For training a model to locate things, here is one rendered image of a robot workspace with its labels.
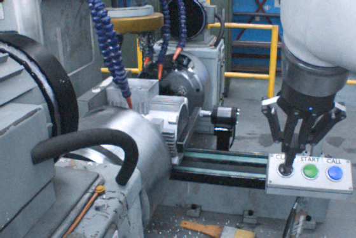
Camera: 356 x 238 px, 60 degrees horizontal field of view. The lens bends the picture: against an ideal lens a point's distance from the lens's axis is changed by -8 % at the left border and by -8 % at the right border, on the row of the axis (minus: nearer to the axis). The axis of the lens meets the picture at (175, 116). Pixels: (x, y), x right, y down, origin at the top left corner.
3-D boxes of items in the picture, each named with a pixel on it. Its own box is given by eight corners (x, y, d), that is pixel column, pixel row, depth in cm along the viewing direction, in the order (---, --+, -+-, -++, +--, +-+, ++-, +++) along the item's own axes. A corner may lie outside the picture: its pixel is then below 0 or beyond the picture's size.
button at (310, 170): (301, 179, 63) (303, 175, 61) (301, 166, 64) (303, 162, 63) (316, 181, 62) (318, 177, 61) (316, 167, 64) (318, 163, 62)
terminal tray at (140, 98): (107, 113, 90) (105, 88, 88) (121, 100, 100) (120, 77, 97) (148, 116, 88) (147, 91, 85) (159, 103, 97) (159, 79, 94)
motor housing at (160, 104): (107, 168, 93) (99, 106, 85) (130, 139, 110) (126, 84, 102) (175, 177, 88) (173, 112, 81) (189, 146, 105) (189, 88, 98)
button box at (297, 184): (264, 193, 66) (266, 184, 62) (266, 163, 70) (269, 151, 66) (346, 200, 62) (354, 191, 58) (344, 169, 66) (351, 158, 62)
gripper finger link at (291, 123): (302, 111, 44) (292, 111, 45) (289, 150, 53) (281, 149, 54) (302, 89, 46) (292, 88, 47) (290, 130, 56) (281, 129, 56)
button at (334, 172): (326, 182, 62) (328, 178, 60) (325, 168, 63) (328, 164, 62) (341, 182, 61) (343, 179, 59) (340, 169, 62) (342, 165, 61)
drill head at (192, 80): (126, 135, 113) (121, 65, 104) (160, 97, 150) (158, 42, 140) (199, 142, 108) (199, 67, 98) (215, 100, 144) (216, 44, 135)
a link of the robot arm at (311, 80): (281, 14, 39) (277, 48, 44) (283, 65, 34) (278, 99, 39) (354, 18, 37) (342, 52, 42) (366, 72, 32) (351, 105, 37)
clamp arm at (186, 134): (193, 114, 107) (174, 153, 85) (193, 106, 106) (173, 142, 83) (204, 116, 107) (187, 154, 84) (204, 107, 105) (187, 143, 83)
